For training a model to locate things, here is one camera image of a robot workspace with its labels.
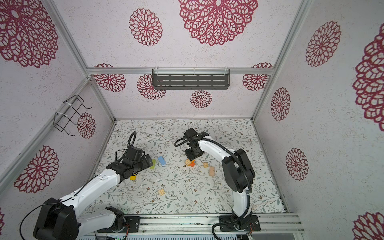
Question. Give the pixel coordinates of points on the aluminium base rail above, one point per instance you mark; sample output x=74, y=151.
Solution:
x=201, y=224

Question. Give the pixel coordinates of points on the black wire wall basket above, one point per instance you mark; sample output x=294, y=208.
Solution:
x=68, y=116

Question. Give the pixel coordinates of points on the grooved natural wood block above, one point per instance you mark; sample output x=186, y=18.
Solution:
x=188, y=162

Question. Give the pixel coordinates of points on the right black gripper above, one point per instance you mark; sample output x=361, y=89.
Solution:
x=187, y=151

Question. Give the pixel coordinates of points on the green wood block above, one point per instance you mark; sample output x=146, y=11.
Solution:
x=153, y=164

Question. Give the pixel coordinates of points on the dark grey wall shelf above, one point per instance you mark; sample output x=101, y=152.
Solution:
x=191, y=79

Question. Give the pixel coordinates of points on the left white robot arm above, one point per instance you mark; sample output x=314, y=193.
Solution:
x=62, y=219

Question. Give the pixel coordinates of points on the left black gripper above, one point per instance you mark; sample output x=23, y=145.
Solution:
x=145, y=164

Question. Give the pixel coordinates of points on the blue wood block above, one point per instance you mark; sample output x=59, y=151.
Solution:
x=162, y=161

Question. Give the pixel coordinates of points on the long natural wood block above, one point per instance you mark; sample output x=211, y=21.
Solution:
x=211, y=171

